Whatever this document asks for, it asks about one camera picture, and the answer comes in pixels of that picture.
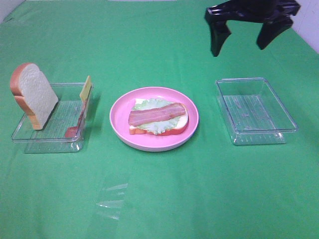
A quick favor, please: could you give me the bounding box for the pink round plate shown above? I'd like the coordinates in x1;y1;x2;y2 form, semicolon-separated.
109;87;199;152

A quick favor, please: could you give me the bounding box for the clear right plastic tray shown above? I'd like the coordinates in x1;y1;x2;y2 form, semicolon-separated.
215;78;299;145

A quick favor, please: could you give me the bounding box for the tray bacon strip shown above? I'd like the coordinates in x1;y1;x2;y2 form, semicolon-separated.
128;103;186;126
64;99;88;138

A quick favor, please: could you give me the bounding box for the green tablecloth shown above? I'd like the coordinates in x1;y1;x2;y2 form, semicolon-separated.
0;0;319;239

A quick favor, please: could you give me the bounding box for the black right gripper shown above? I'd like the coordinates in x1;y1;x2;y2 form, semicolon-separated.
205;0;300;57

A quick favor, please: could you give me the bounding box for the green toy lettuce leaf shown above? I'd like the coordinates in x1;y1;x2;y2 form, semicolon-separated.
129;98;188;136

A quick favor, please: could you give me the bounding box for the clear plastic tray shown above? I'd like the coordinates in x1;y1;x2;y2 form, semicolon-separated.
11;83;93;153
215;78;299;145

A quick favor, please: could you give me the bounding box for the yellow toy cheese slice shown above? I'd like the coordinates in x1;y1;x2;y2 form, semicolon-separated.
79;76;92;103

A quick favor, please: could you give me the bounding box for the clear plastic film piece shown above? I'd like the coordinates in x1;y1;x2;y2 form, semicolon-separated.
95;173;129;221

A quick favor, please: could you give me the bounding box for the toy bread slice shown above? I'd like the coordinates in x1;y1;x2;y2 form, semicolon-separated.
128;98;188;136
10;63;58;130

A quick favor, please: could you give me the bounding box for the clear left plastic tray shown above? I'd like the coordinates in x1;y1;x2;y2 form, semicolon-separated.
11;83;93;153

